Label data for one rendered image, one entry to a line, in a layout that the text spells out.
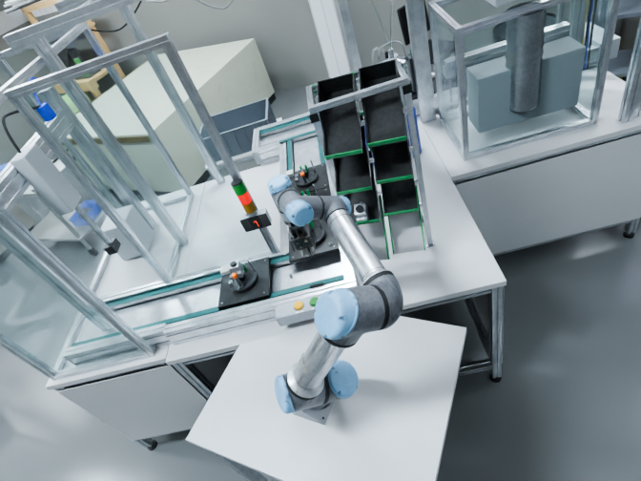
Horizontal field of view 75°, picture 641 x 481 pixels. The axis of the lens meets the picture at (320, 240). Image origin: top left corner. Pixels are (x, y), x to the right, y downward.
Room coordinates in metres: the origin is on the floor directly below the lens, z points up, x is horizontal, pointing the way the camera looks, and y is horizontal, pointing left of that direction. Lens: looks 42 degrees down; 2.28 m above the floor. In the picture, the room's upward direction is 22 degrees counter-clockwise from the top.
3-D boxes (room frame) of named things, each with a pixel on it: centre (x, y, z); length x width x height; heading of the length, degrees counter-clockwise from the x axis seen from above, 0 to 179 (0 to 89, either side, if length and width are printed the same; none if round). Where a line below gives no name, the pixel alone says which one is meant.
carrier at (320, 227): (1.51, 0.03, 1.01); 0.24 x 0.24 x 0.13; 79
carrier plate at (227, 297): (1.41, 0.40, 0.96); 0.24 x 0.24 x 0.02; 79
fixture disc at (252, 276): (1.41, 0.40, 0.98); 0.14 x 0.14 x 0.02
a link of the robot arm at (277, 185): (1.11, 0.05, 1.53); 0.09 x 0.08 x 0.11; 12
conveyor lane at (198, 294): (1.42, 0.35, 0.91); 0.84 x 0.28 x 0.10; 79
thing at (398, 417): (0.83, 0.18, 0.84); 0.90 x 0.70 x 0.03; 52
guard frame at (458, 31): (1.92, -1.26, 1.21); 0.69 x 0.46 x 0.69; 79
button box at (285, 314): (1.15, 0.19, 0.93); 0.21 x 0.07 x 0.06; 79
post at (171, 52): (1.53, 0.22, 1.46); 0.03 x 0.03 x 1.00; 79
